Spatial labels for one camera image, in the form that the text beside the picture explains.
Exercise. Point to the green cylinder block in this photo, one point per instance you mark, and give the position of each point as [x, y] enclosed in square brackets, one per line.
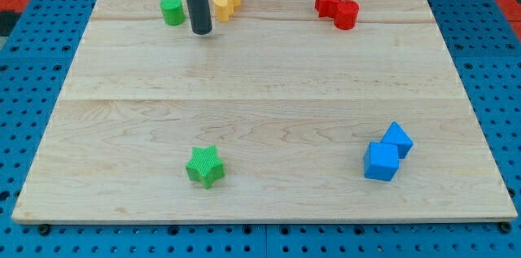
[172, 11]

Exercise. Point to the red star block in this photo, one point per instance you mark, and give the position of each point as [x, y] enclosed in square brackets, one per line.
[326, 8]

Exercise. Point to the blue cube block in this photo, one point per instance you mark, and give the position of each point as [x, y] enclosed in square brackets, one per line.
[381, 161]

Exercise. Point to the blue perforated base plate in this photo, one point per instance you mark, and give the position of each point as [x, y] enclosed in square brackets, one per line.
[35, 60]

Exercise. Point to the blue triangular prism block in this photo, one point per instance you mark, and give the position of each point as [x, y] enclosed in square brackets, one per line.
[397, 136]

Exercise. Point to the red cylinder block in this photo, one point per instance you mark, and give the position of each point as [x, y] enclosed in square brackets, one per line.
[346, 14]

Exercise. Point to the light wooden board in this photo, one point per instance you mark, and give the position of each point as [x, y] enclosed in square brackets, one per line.
[291, 103]

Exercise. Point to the green star block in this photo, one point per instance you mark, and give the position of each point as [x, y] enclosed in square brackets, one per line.
[205, 166]

